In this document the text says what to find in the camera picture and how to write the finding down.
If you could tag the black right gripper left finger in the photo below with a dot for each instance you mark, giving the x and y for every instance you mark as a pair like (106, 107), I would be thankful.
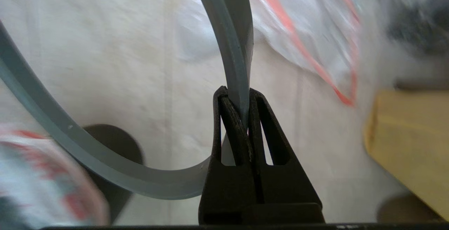
(224, 195)

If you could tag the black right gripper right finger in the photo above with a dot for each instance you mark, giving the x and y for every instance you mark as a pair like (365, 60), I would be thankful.
(287, 195)

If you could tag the black round trash bin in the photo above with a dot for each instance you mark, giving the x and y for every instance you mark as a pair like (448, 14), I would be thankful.
(119, 145)

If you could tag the yellow shopping bag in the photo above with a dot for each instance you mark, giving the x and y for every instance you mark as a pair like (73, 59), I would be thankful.
(414, 138)

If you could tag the clear bag with black contents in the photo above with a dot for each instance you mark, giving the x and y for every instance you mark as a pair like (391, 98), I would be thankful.
(421, 26)

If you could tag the grey ribbed round object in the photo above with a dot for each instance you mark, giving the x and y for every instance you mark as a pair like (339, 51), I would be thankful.
(403, 209)

